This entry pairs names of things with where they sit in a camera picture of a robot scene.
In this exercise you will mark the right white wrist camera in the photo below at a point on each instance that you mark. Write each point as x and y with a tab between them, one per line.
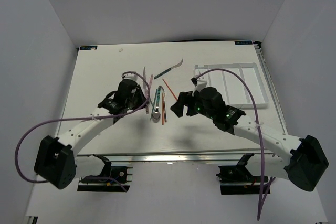
199	83

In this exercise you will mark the pink handled knife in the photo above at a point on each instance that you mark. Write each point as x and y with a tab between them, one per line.
145	89

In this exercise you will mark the orange chopstick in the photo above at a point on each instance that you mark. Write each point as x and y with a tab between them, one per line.
171	91
162	112

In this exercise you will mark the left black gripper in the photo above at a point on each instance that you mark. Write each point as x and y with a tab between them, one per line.
139	92

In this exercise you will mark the white divided utensil tray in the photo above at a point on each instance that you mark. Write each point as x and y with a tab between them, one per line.
233	90

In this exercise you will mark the pink handled spoon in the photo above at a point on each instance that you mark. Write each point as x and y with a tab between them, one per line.
150	81

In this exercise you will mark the green chopstick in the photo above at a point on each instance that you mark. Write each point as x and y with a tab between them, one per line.
153	104

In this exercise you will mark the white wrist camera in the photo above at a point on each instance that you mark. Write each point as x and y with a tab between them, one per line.
199	83
130	76

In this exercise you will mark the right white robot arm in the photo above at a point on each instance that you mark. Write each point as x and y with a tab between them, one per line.
299	160

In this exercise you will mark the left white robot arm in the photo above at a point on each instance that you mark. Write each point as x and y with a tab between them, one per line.
58	161

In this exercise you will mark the left blue corner label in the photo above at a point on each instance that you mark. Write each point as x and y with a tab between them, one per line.
88	47

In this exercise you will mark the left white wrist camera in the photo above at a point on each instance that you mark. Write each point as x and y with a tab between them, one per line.
130	76

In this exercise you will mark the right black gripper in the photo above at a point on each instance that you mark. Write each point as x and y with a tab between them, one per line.
186	99

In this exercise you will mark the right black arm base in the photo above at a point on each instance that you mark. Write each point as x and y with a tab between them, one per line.
237	180

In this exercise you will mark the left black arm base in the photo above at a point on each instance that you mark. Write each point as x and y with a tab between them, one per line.
110	176

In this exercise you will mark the dark thin chopstick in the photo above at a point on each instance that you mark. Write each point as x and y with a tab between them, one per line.
164	108

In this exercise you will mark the green handled spoon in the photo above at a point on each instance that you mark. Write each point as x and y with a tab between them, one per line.
156	114

